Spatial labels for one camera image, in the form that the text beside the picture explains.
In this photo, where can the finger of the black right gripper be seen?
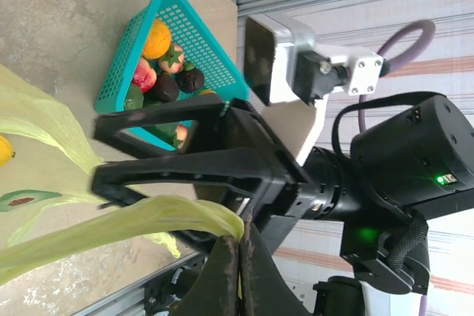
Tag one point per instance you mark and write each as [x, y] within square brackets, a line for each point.
[166, 112]
[185, 164]

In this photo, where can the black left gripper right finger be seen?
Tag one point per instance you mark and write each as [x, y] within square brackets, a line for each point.
[263, 282]

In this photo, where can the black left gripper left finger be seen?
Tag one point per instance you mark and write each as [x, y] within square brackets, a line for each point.
[218, 282]

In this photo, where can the fake orange fruit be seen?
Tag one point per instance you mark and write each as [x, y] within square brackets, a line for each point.
[157, 38]

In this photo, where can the teal plastic mesh basket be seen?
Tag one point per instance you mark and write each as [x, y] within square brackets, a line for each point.
[185, 23]

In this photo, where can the yellow-green avocado print plastic bag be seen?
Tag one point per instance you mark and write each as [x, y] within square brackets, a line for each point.
[44, 168]

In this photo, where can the yellow fake lemon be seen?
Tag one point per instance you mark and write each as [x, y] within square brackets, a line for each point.
[4, 151]

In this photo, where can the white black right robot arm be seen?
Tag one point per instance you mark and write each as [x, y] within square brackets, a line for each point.
[333, 294]

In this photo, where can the green fake avocado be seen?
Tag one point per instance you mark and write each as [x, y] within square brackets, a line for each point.
[161, 131]

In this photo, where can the dark fake mangosteen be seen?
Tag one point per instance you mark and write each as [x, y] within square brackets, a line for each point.
[190, 78]
[164, 88]

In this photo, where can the round green fake lime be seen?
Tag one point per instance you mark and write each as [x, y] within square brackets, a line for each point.
[133, 98]

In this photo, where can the aluminium mounting rail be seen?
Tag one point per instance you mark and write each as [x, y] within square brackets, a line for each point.
[122, 294]

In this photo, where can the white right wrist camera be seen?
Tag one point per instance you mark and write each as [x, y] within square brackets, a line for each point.
[289, 53]

